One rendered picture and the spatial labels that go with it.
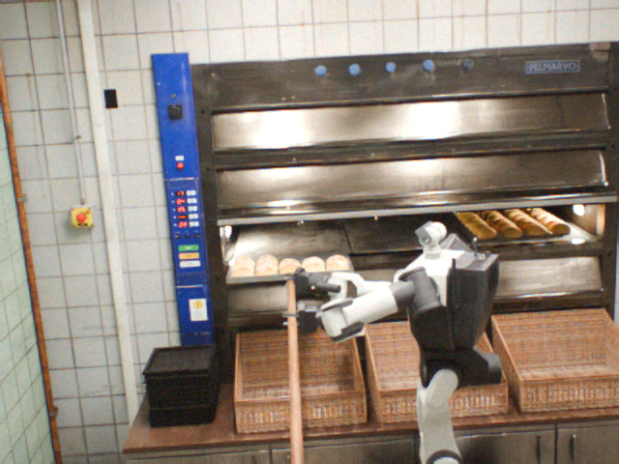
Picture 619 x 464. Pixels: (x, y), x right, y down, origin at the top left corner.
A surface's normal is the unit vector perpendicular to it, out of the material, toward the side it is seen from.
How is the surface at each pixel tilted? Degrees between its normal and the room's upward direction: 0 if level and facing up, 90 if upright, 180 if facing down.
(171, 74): 90
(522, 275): 70
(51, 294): 90
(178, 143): 90
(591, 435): 90
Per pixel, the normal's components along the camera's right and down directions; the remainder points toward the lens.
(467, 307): -0.44, 0.23
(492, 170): 0.03, -0.12
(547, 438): 0.04, 0.24
